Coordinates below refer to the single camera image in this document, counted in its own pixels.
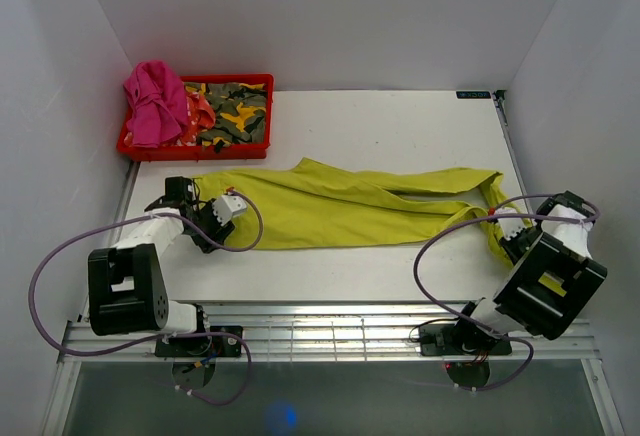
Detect yellow-green trousers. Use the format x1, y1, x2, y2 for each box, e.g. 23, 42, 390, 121
194, 158, 507, 250

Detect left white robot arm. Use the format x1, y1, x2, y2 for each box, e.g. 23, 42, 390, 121
88, 176, 247, 356

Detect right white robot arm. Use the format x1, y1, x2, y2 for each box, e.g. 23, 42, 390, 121
451, 191, 607, 353

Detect red plastic bin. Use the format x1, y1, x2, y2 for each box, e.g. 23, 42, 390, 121
117, 73, 275, 162

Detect orange patterned garment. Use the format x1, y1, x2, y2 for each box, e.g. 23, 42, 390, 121
177, 92, 216, 146

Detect camouflage garment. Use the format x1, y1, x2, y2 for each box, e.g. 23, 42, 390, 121
184, 82, 268, 151

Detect pink garment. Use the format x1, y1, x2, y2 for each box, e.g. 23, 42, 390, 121
123, 60, 188, 149

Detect blue table label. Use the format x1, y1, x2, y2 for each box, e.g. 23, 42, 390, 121
455, 91, 492, 100

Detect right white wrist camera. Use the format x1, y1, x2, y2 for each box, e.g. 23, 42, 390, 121
491, 207, 534, 243

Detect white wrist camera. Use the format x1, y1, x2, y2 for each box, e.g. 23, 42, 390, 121
212, 194, 248, 226
491, 207, 534, 243

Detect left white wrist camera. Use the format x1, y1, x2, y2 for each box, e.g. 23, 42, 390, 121
212, 194, 248, 226

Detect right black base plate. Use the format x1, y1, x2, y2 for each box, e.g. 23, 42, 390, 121
410, 318, 512, 357

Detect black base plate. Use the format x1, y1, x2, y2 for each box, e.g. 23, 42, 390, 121
410, 318, 512, 357
154, 326, 244, 359

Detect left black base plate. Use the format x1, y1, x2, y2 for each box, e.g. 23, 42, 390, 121
154, 326, 244, 359

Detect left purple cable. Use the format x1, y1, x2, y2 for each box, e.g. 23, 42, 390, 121
27, 189, 264, 406

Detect aluminium rail frame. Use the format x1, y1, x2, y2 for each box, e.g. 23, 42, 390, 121
60, 163, 624, 435

